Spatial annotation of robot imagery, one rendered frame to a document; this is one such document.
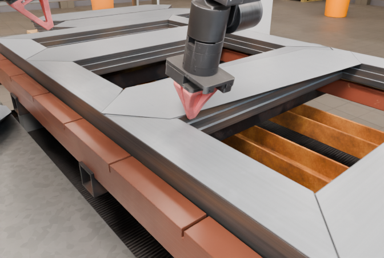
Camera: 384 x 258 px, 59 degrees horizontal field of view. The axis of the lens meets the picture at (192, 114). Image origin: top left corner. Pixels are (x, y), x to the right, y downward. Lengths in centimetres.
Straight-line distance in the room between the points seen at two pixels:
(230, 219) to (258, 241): 4
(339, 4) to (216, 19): 681
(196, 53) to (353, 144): 52
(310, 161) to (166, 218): 45
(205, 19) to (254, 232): 28
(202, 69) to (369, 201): 28
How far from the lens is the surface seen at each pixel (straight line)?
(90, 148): 60
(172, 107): 63
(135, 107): 64
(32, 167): 86
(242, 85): 74
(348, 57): 103
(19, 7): 69
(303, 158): 82
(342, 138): 92
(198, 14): 50
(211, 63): 52
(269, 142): 86
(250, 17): 55
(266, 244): 39
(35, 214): 72
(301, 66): 90
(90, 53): 102
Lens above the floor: 112
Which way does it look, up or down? 25 degrees down
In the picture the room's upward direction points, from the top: straight up
